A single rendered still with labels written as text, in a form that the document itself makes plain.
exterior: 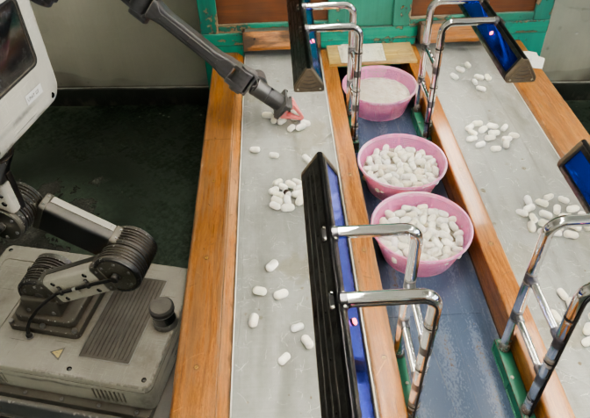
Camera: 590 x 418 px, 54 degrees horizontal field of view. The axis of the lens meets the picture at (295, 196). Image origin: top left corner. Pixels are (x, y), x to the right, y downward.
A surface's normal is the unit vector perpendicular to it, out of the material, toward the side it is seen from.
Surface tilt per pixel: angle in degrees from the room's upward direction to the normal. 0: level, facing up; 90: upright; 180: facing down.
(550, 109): 0
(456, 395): 0
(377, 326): 0
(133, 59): 90
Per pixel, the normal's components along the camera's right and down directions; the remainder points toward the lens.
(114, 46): -0.02, 0.66
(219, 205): -0.03, -0.75
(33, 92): 0.98, 0.11
